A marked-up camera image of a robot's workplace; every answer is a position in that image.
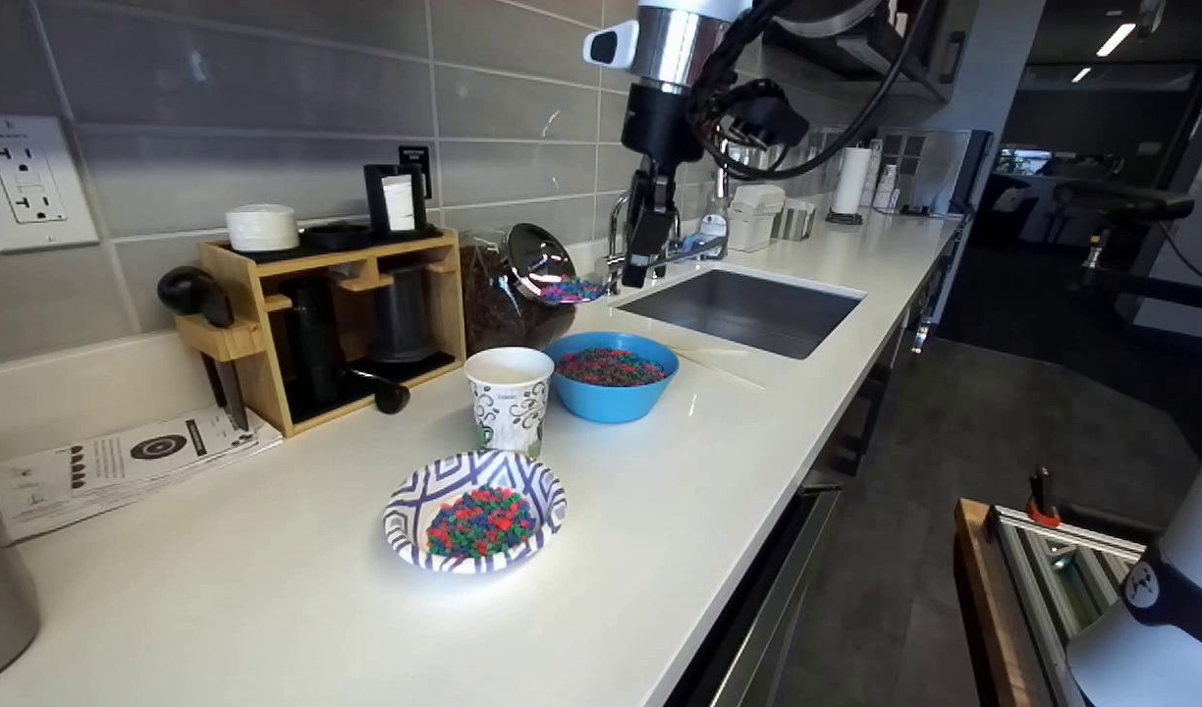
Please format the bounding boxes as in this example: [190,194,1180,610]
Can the black picture frame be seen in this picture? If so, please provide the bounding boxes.
[362,163,430,244]

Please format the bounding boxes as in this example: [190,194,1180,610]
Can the black coffee scoop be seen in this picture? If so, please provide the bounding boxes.
[346,364,418,415]

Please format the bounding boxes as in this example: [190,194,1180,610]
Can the small black wall device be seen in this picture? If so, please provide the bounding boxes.
[396,142,435,201]

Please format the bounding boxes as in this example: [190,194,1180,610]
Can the clear soap bottle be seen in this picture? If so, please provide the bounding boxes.
[693,201,735,262]

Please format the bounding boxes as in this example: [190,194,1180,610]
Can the paper towel roll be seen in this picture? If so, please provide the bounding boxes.
[829,142,883,222]

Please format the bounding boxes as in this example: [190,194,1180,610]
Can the steel sink basin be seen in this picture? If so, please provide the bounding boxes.
[617,266,867,364]

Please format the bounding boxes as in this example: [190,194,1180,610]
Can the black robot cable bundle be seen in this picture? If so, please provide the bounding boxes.
[697,0,937,187]

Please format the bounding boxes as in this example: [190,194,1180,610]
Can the white printed pamphlet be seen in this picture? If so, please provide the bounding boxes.
[0,405,288,548]

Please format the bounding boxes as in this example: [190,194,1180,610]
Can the black coffee tamper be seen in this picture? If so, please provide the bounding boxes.
[155,262,239,330]

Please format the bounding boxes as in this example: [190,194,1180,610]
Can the glass carafe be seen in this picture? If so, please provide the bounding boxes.
[362,261,453,372]

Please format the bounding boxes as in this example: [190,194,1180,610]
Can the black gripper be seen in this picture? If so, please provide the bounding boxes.
[620,79,711,295]

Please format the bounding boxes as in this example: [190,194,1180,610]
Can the beads in blue bowl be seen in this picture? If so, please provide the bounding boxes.
[554,342,671,388]

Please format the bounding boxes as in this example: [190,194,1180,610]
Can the dark metal spoon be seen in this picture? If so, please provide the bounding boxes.
[536,266,651,309]

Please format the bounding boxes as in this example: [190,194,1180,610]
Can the blue plastic bowl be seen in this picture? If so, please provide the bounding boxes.
[542,328,684,428]

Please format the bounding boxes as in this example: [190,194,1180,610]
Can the wooden coffee rack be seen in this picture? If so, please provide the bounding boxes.
[169,229,473,439]

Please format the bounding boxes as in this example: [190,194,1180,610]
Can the white wall outlet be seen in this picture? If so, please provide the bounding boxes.
[0,110,104,257]

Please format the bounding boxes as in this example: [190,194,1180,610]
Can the black disc lid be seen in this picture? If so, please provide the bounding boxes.
[295,222,380,257]

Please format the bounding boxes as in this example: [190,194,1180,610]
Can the beads in paper bowl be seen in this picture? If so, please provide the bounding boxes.
[426,483,542,562]

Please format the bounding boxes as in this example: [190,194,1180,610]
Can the tall chrome faucet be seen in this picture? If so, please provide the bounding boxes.
[677,110,739,262]

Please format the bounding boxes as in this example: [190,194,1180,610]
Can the wooden cart with rails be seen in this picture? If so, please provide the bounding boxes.
[951,495,1151,707]

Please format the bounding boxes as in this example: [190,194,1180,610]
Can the dark under-counter cabinets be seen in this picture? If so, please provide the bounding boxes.
[659,212,972,707]

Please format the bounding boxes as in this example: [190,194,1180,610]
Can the black coffee press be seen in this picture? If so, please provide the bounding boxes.
[266,271,359,424]

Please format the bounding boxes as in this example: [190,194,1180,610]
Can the white patterned mug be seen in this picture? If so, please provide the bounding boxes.
[460,342,559,459]

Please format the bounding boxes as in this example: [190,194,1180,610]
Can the red black clamp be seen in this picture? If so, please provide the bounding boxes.
[1026,464,1066,533]

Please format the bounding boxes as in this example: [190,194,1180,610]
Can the white countertop appliance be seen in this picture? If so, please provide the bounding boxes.
[726,178,793,257]

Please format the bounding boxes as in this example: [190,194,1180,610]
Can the white round container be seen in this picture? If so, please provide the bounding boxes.
[219,201,303,257]

